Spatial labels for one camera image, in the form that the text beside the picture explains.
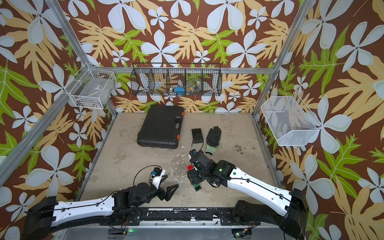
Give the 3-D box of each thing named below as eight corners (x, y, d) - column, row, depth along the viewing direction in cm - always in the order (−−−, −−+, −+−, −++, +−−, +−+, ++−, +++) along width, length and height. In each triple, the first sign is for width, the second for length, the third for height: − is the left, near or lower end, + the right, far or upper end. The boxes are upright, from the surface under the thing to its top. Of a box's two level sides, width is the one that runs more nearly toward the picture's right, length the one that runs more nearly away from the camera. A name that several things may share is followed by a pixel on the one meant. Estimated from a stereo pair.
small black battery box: (193, 143, 103) (193, 141, 100) (191, 131, 109) (191, 128, 107) (203, 142, 103) (203, 140, 101) (201, 130, 110) (201, 128, 107)
